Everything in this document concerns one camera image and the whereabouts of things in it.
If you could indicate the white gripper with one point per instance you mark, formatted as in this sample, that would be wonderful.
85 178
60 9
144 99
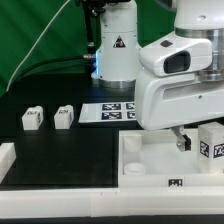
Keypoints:
169 91

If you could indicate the white square tabletop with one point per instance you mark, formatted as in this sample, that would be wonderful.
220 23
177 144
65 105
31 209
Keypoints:
152 159

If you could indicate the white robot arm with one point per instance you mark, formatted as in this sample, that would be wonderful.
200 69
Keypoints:
117 59

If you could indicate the paper sheet with four tags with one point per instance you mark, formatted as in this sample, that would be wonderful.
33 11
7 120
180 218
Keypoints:
107 112

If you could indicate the white obstacle fence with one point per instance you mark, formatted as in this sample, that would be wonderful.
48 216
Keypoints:
124 201

